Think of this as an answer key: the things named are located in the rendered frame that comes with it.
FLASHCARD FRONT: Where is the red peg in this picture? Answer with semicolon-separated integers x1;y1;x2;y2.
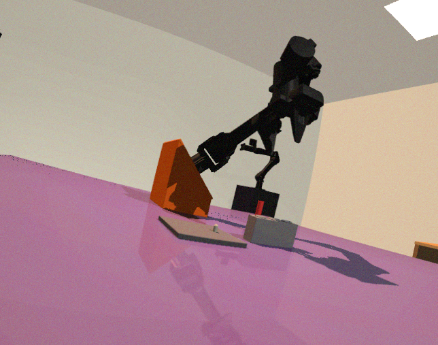
255;201;264;215

